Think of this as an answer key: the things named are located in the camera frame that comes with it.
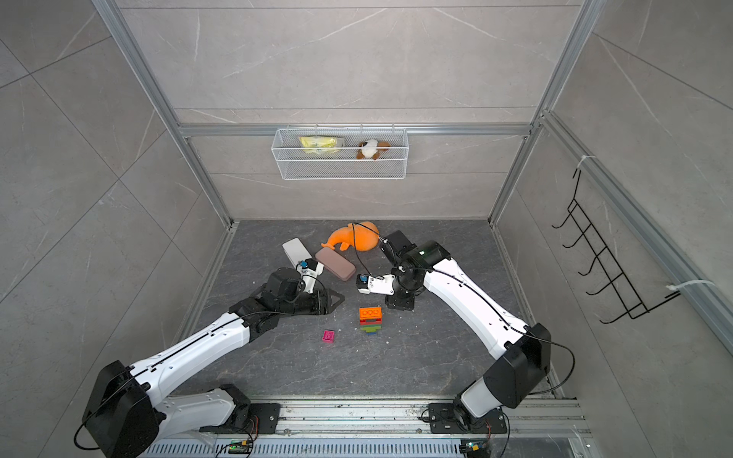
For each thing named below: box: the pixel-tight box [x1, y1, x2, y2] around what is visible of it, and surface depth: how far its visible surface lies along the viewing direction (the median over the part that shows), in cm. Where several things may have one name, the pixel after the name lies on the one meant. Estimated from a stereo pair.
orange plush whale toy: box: [320, 221, 380, 251], surface depth 111 cm
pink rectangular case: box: [314, 247, 357, 282], surface depth 106 cm
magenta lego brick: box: [322, 330, 336, 343], surface depth 88 cm
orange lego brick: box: [358, 306, 383, 320], surface depth 81 cm
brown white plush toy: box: [356, 139, 392, 161], surface depth 89 cm
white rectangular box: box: [281, 236, 314, 269], surface depth 107 cm
